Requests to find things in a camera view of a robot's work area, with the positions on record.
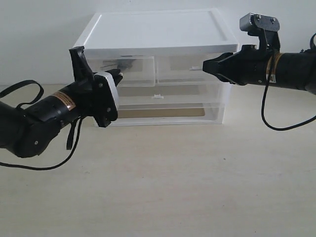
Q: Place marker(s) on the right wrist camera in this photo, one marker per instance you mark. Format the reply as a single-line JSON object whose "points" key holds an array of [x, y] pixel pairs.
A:
{"points": [[264, 27]]}

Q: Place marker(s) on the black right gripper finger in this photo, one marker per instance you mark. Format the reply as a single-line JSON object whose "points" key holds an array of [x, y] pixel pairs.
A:
{"points": [[231, 77], [214, 65]]}

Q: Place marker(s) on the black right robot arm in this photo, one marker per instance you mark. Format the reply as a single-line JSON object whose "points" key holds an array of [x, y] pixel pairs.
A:
{"points": [[286, 70]]}

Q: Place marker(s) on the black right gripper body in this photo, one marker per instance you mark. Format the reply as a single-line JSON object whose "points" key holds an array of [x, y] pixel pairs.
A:
{"points": [[249, 65]]}

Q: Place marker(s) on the clear bottom wide drawer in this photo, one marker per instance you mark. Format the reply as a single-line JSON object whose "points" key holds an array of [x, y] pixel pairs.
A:
{"points": [[196, 114]]}

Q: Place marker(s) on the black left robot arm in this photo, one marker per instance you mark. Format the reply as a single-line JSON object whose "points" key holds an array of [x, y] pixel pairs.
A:
{"points": [[27, 129]]}

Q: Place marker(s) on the white plastic drawer cabinet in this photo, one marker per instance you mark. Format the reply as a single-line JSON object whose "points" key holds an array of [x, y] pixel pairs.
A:
{"points": [[159, 33]]}

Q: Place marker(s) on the key bunch with blue tag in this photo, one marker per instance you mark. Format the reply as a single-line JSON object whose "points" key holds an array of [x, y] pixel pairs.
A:
{"points": [[121, 64]]}

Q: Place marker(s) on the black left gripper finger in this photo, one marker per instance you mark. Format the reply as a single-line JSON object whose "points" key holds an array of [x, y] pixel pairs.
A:
{"points": [[116, 75], [81, 70]]}

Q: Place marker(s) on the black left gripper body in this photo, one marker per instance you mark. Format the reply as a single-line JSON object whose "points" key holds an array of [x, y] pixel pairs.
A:
{"points": [[88, 92]]}

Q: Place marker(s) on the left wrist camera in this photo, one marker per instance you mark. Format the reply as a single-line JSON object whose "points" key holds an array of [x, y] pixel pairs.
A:
{"points": [[106, 99]]}

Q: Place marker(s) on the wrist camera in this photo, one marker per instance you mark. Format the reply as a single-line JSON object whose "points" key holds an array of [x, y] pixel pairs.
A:
{"points": [[106, 99], [264, 27]]}

